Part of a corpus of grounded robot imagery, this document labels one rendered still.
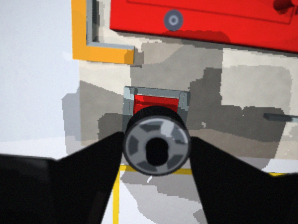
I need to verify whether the yellow rectangular outline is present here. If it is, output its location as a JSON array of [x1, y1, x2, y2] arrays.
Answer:
[[112, 165, 289, 224]]

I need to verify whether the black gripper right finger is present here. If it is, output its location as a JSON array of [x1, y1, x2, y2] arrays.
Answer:
[[189, 136, 298, 224]]

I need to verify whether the black and grey wheel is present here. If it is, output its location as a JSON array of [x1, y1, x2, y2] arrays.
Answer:
[[122, 106, 192, 177]]

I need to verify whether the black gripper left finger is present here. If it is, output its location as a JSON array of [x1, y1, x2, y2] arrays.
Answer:
[[0, 131, 124, 224]]

